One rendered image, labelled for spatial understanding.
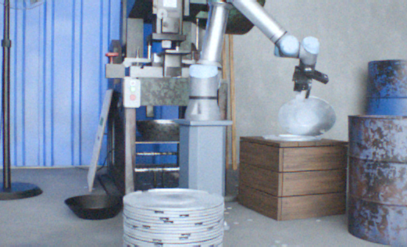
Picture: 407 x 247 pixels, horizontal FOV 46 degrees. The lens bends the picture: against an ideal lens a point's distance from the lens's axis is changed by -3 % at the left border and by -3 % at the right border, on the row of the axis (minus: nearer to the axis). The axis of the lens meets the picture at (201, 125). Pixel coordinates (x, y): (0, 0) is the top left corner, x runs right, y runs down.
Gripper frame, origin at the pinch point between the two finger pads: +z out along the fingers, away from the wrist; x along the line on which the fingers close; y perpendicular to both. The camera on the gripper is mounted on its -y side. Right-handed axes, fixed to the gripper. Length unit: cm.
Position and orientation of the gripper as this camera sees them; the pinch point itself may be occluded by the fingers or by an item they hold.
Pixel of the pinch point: (305, 99)
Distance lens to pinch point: 242.0
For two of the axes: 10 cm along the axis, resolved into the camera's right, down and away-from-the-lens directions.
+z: 0.1, 6.7, 7.4
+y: -10.0, -0.2, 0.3
